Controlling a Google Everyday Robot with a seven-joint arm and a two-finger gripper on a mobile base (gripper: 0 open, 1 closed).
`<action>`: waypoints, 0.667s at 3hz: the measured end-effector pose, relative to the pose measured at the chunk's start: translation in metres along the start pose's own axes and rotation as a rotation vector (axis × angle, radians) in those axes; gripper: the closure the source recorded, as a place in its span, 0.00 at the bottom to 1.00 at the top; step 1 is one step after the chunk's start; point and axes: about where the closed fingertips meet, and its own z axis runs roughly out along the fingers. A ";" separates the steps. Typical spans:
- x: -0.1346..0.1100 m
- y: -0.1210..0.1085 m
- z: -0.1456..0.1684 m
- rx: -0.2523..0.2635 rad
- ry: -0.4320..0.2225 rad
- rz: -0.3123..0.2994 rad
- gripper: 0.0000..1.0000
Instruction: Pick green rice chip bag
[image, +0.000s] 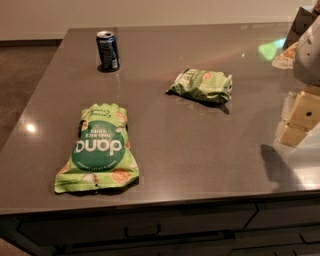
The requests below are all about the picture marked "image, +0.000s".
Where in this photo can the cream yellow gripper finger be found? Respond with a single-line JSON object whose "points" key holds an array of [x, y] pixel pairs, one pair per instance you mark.
{"points": [[300, 114]]}

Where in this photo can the green Dang rice chip bag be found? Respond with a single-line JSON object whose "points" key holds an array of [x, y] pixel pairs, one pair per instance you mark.
{"points": [[101, 157]]}

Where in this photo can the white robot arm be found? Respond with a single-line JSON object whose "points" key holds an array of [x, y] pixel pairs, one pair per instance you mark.
{"points": [[306, 64]]}

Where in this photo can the small green snack bag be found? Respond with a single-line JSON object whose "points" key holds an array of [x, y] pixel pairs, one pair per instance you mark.
{"points": [[203, 85]]}

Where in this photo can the dark box in corner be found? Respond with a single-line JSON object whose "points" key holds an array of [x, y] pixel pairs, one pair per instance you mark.
{"points": [[304, 18]]}

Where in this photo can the blue soda can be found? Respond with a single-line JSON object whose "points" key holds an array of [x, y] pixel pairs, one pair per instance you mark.
{"points": [[108, 51]]}

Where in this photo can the dark cabinet drawer front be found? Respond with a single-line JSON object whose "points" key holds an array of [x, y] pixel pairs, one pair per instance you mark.
{"points": [[111, 227]]}

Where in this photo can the dark drawer handle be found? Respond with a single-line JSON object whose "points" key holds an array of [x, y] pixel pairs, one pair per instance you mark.
{"points": [[142, 230]]}

